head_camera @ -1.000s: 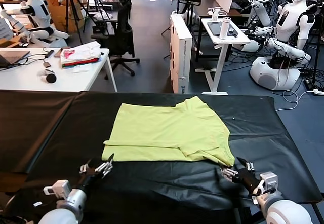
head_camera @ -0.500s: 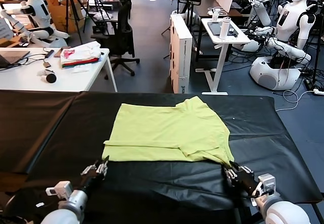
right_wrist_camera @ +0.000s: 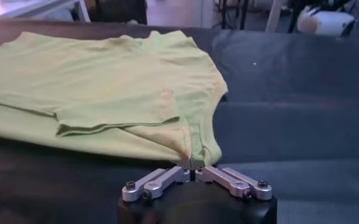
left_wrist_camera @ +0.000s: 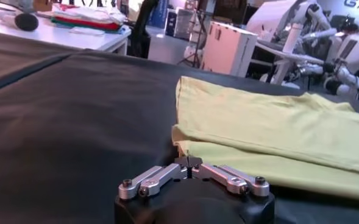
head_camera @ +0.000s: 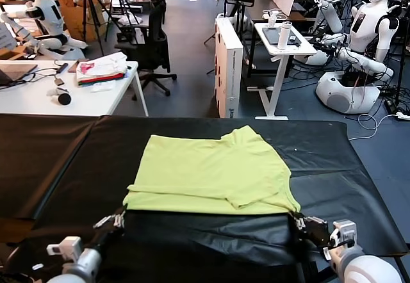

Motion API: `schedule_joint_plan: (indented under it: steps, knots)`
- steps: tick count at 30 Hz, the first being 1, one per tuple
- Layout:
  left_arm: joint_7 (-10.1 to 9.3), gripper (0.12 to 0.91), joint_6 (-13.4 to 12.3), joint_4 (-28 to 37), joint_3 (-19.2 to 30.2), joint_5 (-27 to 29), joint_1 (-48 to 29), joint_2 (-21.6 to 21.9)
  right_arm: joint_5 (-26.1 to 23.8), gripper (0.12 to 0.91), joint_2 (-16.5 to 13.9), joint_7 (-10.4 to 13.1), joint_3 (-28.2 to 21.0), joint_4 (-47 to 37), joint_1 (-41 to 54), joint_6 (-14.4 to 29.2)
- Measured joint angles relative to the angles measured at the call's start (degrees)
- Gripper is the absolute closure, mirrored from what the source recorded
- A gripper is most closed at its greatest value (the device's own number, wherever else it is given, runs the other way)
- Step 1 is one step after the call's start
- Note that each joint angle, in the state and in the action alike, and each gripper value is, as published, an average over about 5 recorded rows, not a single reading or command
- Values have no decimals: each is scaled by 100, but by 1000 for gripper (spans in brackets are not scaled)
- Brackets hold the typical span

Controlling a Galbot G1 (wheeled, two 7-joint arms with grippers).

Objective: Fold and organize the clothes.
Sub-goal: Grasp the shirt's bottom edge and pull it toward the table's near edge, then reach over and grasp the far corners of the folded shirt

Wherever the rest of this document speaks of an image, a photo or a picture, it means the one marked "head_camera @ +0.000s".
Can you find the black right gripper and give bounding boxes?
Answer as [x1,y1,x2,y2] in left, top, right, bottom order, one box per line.
[288,211,331,248]

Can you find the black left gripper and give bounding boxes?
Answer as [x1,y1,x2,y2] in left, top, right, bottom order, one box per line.
[92,206,127,254]

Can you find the lime green t-shirt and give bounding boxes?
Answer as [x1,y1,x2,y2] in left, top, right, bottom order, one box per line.
[122,125,302,216]

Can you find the stack of folded clothes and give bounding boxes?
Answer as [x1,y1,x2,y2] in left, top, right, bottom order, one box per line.
[76,51,129,88]

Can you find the black plastic table sheet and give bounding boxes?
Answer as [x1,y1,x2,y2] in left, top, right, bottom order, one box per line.
[0,113,106,222]
[19,115,409,283]

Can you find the white office table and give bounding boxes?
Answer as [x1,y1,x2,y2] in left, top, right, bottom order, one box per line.
[0,59,150,117]

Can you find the white paper tissue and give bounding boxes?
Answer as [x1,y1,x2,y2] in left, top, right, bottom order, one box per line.
[90,81,115,93]

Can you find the white crumpled item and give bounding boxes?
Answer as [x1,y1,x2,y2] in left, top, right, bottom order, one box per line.
[46,87,70,97]

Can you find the white standing desk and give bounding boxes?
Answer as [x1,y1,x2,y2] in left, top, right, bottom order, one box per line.
[246,22,318,121]

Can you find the grey laptop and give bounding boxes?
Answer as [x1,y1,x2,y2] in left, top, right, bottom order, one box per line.
[0,63,38,87]

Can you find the tall white cardboard box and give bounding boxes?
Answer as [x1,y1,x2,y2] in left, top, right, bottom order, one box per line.
[213,17,244,120]

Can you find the black office chair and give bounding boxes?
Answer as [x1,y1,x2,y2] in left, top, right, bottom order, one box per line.
[114,0,177,101]

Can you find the white thermos bottle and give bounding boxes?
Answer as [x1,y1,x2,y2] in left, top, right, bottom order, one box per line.
[277,21,292,51]

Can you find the black tablet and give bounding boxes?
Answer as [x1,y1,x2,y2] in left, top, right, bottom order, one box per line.
[261,26,302,47]

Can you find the black stand pole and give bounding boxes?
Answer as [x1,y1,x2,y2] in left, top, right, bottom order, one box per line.
[395,4,410,104]

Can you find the brown cardboard box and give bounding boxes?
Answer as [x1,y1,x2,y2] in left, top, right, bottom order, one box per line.
[59,0,108,44]

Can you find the white humanoid robot round base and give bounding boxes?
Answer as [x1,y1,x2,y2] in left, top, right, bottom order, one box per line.
[315,0,410,115]

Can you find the small white device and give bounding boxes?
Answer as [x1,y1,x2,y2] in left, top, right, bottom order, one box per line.
[261,8,288,28]

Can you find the tall black tripod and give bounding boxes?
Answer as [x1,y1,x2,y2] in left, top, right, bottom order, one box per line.
[72,0,124,56]

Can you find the white humanoid robot black shoulders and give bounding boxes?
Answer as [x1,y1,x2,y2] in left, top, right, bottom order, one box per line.
[0,0,88,60]

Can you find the short black tripod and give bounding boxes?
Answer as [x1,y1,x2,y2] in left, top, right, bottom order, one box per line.
[105,0,142,44]

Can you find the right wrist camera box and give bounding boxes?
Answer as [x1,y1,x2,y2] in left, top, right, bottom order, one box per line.
[329,219,358,248]

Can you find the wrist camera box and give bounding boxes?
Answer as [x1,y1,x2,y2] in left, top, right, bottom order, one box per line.
[329,219,358,248]
[46,236,83,263]

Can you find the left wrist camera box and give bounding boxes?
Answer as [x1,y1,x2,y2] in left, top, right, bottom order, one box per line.
[46,236,83,263]

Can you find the white floor cable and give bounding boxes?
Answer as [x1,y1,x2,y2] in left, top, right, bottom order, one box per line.
[348,113,398,142]

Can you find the black laptop cable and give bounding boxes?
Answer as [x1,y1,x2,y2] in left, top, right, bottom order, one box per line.
[0,67,60,88]

